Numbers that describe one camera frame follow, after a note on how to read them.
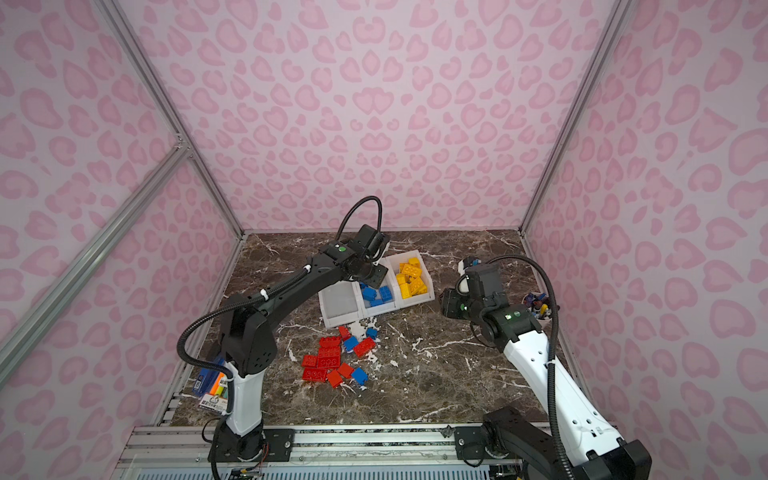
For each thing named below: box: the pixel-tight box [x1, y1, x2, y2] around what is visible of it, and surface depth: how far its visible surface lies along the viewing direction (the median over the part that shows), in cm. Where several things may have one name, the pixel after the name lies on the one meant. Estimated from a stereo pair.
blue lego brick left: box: [352, 367, 369, 386], surface depth 86 cm
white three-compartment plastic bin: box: [318, 250, 435, 328], surface depth 98 cm
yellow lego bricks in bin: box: [396, 257, 429, 299], surface depth 102 cm
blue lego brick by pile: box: [344, 336, 359, 351], surface depth 92 cm
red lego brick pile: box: [301, 326, 376, 389], surface depth 87 cm
